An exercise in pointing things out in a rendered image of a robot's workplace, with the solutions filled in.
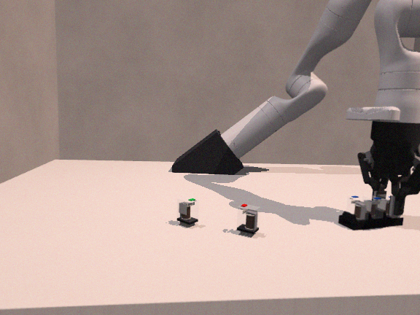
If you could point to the clear relay with blue button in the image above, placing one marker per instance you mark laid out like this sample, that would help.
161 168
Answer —
359 207
386 206
376 206

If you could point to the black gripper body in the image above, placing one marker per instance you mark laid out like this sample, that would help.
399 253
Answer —
400 138

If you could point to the black rack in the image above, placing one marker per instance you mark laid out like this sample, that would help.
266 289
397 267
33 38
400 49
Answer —
349 220

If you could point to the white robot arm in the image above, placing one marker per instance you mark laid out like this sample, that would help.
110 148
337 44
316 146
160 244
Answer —
398 96

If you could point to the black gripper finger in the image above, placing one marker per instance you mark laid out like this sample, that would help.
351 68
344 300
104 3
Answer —
378 180
401 186

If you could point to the clear relay with red button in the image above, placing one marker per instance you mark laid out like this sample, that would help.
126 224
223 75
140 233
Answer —
248 219

